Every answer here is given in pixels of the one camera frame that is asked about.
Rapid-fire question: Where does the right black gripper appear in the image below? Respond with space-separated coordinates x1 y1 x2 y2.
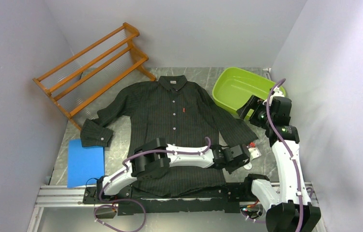
237 95 274 129

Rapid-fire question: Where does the black pinstriped shirt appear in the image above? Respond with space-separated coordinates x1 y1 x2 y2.
79 75 259 198

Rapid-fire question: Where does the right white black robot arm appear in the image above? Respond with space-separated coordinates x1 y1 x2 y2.
237 95 321 232

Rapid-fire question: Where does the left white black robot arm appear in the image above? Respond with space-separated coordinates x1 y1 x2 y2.
95 137 251 203

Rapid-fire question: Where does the lime green plastic basin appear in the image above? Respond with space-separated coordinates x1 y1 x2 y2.
203 67 275 124

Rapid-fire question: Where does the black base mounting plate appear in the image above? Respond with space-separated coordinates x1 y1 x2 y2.
83 183 257 216

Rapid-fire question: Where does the blue flat mat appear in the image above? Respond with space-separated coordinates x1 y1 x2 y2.
67 139 105 188

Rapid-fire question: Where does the orange wooden shoe rack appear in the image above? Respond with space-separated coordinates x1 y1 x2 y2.
32 22 156 130

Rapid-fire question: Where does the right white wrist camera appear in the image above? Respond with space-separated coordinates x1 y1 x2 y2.
265 88 285 106

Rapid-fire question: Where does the aluminium frame rail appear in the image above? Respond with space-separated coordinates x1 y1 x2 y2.
34 182 318 208

